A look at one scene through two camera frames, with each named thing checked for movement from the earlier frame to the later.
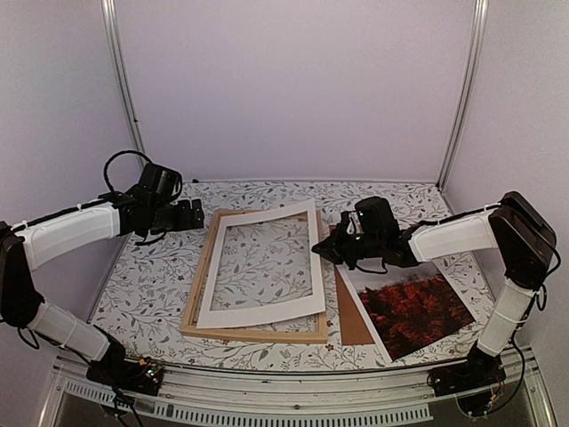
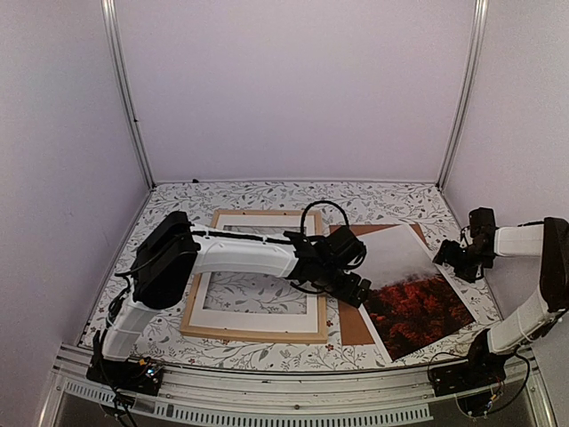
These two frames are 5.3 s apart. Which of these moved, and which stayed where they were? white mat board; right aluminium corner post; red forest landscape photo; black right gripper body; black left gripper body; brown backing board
Moved: black left gripper body; black right gripper body; white mat board
Stayed: right aluminium corner post; brown backing board; red forest landscape photo
